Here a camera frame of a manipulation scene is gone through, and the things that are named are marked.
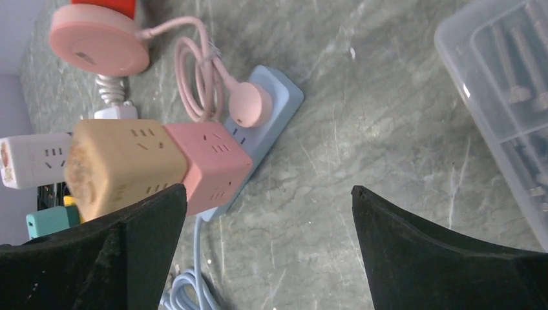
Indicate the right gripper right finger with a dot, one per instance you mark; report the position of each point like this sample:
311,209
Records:
413,263

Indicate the red cube adapter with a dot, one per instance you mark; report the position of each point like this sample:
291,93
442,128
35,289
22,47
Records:
125,7

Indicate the tan wooden cube adapter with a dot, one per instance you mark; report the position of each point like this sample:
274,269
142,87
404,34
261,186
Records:
114,163

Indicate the white power strip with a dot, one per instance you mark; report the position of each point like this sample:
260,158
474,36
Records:
112,91

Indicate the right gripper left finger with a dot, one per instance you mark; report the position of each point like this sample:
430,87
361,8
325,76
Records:
117,261

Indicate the clear plastic screw box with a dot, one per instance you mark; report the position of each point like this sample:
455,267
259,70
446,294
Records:
496,55

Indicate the white cube adapter with picture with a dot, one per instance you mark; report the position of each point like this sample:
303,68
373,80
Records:
34,160

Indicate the light blue power strip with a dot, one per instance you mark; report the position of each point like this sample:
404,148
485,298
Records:
259,111

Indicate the yellow cube adapter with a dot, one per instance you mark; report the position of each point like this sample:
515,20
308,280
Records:
69,201

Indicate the pink cube adapter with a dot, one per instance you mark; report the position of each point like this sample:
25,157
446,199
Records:
217,164

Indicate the teal small plug adapter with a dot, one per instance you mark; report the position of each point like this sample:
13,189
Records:
52,220

